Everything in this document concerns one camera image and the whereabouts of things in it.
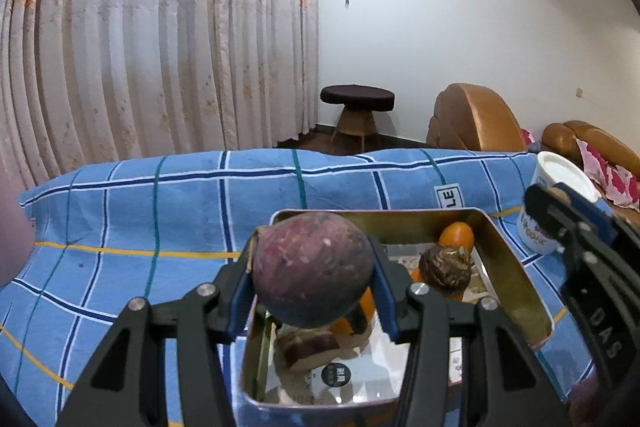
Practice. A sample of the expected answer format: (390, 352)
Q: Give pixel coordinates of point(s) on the brown striped taro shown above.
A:
(445, 268)

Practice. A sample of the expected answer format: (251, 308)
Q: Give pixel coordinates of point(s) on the small orange mandarin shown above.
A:
(456, 234)

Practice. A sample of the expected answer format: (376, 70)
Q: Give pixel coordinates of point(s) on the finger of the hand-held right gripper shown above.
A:
(555, 214)

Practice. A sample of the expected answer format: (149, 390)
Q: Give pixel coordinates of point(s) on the blue checkered blanket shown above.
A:
(150, 217)

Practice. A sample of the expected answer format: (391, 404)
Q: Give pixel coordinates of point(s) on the round dark stool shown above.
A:
(357, 96)

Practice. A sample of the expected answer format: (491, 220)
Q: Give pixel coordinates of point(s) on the floral beige curtain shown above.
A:
(150, 32)

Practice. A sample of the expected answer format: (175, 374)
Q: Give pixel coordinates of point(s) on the printed paper sheet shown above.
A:
(375, 377)

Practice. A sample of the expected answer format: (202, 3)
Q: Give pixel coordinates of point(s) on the white lidded mug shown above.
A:
(555, 177)

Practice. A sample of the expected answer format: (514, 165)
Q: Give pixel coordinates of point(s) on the large orange mandarin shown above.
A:
(369, 307)

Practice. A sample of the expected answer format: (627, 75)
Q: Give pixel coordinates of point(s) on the metal tin box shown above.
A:
(520, 302)

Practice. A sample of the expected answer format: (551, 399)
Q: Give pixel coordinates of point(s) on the pink floral cloth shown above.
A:
(610, 172)

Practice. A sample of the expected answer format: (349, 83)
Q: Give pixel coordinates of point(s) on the pink cup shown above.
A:
(12, 242)

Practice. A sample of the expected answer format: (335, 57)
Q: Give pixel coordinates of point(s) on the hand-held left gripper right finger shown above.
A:
(386, 299)

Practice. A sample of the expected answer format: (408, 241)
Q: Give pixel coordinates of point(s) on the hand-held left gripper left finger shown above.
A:
(239, 299)

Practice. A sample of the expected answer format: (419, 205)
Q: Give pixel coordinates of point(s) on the brown leather sofa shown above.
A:
(475, 117)

